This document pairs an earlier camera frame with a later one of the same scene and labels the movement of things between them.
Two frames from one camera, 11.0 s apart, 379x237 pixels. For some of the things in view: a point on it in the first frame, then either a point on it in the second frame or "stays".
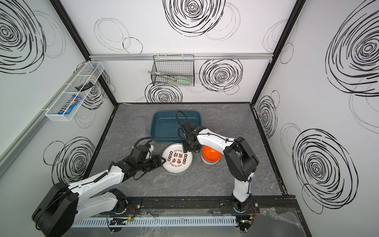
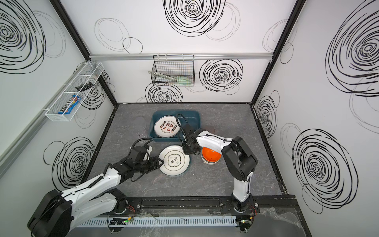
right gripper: x=188 y=142 stays
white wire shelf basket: x=64 y=107 stays
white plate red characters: x=177 y=161 → x=167 y=126
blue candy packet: x=70 y=105 stays
